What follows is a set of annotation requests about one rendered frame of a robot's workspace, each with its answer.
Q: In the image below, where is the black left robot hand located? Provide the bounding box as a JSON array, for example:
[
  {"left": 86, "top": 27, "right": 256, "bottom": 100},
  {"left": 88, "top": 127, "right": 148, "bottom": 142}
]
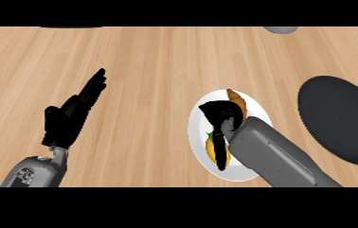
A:
[{"left": 40, "top": 67, "right": 109, "bottom": 149}]

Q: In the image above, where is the white plate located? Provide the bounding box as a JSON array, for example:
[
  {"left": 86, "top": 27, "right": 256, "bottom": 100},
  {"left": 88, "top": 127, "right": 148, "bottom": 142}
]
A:
[{"left": 188, "top": 89, "right": 276, "bottom": 183}]

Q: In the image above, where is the dark grey pan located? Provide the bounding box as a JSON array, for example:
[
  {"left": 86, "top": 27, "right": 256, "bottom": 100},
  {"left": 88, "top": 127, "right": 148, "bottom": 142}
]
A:
[{"left": 296, "top": 75, "right": 358, "bottom": 166}]

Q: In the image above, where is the brown croissant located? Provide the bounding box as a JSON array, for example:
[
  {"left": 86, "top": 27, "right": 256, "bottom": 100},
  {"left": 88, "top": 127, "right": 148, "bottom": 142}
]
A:
[{"left": 225, "top": 88, "right": 249, "bottom": 123}]

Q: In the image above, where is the grey rounded object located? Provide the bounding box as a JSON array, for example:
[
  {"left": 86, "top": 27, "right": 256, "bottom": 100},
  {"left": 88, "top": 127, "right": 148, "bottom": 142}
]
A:
[{"left": 262, "top": 26, "right": 299, "bottom": 35}]

